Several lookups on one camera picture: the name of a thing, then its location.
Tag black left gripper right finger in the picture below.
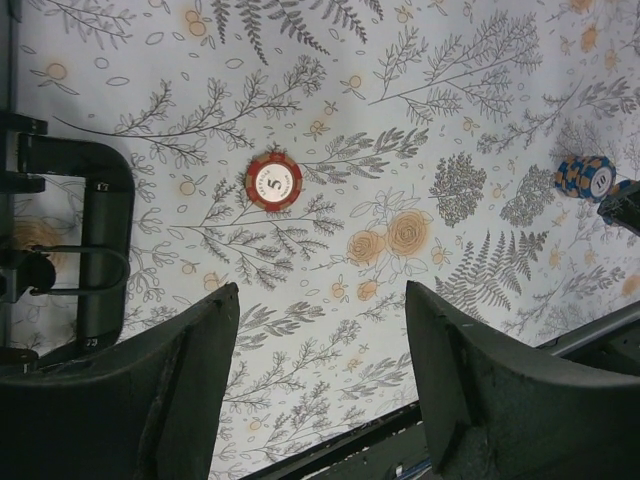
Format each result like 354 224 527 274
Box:
405 281 639 479

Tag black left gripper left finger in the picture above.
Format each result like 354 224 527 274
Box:
1 283 239 479

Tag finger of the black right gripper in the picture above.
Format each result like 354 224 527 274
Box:
597 174 640 224

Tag blue 10 poker chip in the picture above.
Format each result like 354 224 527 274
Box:
602 179 640 226

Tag blue 10 chip stack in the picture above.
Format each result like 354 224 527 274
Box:
554 156 617 203

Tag black poker set case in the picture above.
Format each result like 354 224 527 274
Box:
1 1 135 375

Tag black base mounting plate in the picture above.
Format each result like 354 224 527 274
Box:
253 303 639 479

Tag red 5 poker chip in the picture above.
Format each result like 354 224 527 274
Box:
244 151 303 212

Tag floral patterned table mat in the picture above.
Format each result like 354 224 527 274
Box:
17 1 639 479

